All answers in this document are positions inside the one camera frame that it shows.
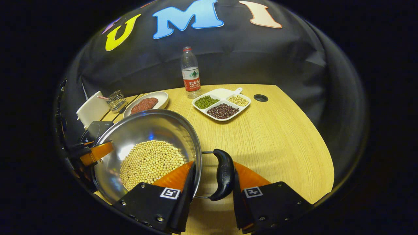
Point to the heap of green mung beans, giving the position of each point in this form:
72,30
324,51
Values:
206,102

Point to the white divided dish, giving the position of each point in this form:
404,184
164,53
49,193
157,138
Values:
222,93

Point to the heap of red beans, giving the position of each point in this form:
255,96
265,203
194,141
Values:
223,111

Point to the black induction cooktop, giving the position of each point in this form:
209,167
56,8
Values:
99,129

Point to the red meat slices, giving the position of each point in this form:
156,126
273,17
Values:
143,105

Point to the clear water bottle red label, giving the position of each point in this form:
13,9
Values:
191,75

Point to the white oval plate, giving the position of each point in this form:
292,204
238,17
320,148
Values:
161,98

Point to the small portion of yellow beans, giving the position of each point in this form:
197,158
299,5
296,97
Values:
238,100

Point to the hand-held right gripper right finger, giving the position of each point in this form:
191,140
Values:
238,209

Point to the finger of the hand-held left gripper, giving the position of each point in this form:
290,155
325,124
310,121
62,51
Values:
98,152

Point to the black backdrop cloth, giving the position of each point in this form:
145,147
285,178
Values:
261,58

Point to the white toaster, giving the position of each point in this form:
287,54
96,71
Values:
93,109

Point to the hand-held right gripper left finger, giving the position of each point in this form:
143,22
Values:
187,195

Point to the black desk grommet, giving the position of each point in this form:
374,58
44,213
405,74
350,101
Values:
261,98

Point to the heap of soybeans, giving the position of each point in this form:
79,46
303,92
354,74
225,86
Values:
150,163

